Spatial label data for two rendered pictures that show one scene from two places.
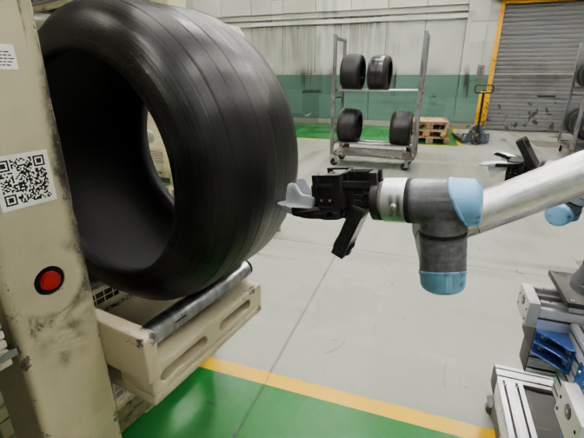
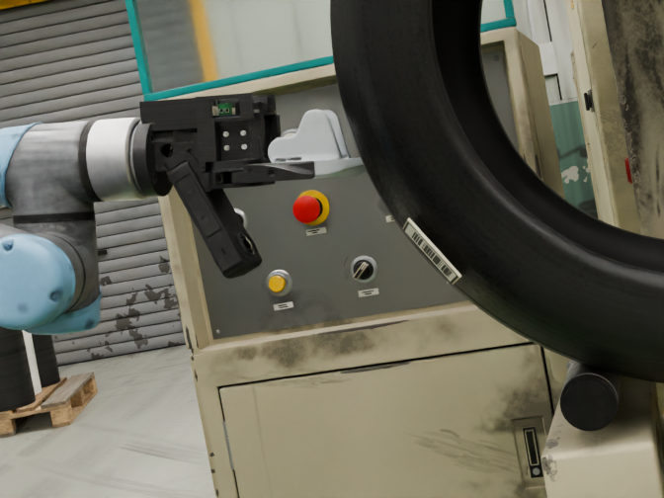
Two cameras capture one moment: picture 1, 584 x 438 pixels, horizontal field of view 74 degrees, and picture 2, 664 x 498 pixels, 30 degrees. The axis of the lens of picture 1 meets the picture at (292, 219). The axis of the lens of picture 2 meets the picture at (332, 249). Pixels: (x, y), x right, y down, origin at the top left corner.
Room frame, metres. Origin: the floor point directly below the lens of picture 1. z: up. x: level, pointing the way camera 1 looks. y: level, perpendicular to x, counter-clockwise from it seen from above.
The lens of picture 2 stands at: (1.76, -0.28, 1.11)
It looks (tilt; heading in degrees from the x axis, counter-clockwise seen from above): 3 degrees down; 166
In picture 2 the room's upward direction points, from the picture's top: 10 degrees counter-clockwise
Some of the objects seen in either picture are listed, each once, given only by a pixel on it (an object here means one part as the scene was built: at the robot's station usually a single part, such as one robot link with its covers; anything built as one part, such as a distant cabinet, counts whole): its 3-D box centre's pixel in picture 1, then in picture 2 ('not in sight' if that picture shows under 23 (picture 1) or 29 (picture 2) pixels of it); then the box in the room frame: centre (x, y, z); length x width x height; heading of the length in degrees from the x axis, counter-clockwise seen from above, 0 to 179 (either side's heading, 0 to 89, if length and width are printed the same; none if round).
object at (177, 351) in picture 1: (201, 325); (609, 431); (0.72, 0.20, 0.84); 0.36 x 0.09 x 0.06; 151
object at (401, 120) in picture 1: (376, 103); not in sight; (6.19, -1.31, 0.96); 1.33 x 0.64 x 1.92; 69
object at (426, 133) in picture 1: (428, 129); not in sight; (8.95, -3.13, 0.22); 1.27 x 0.90 x 0.44; 161
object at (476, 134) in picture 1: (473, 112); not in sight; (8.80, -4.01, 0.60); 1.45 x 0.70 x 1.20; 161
